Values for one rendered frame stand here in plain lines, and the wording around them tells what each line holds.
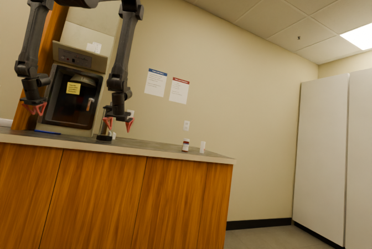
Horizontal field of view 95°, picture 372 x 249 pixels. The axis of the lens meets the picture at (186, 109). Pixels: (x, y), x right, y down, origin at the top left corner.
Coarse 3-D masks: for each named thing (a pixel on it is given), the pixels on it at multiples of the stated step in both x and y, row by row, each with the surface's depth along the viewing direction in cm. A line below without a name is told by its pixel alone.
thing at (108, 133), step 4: (104, 108) 117; (104, 112) 116; (104, 116) 115; (108, 120) 115; (100, 124) 115; (104, 124) 114; (112, 124) 117; (100, 128) 114; (104, 128) 114; (108, 128) 115; (112, 128) 117; (100, 132) 114; (104, 132) 113; (108, 132) 115; (112, 132) 118; (108, 136) 115
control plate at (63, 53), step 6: (60, 48) 108; (60, 54) 111; (66, 54) 111; (72, 54) 112; (78, 54) 112; (66, 60) 114; (78, 60) 115; (84, 60) 116; (90, 60) 116; (84, 66) 118; (90, 66) 119
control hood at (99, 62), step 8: (56, 48) 108; (64, 48) 109; (72, 48) 109; (80, 48) 111; (56, 56) 111; (96, 56) 115; (104, 56) 116; (72, 64) 116; (96, 64) 119; (104, 64) 120; (104, 72) 124
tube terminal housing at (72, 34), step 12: (72, 24) 120; (72, 36) 119; (84, 36) 122; (96, 36) 125; (108, 36) 129; (84, 48) 122; (108, 48) 128; (108, 60) 128; (96, 72) 124; (96, 108) 122; (60, 132) 113; (72, 132) 116; (84, 132) 118
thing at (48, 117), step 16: (64, 80) 115; (80, 80) 119; (96, 80) 122; (64, 96) 114; (80, 96) 118; (96, 96) 122; (48, 112) 110; (64, 112) 114; (80, 112) 117; (80, 128) 117
